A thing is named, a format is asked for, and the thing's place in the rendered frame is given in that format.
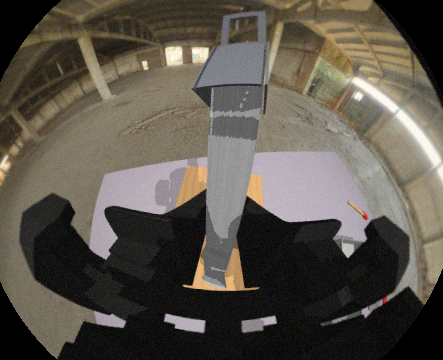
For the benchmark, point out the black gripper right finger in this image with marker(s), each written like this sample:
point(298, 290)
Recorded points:
point(263, 237)

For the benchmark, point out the grey saucepan with long handle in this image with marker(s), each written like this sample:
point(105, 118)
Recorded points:
point(375, 305)

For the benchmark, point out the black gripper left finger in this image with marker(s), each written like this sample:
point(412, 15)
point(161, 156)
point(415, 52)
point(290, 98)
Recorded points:
point(181, 231)

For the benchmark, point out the light wooden board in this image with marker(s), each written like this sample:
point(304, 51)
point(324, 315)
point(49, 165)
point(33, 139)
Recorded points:
point(193, 183)

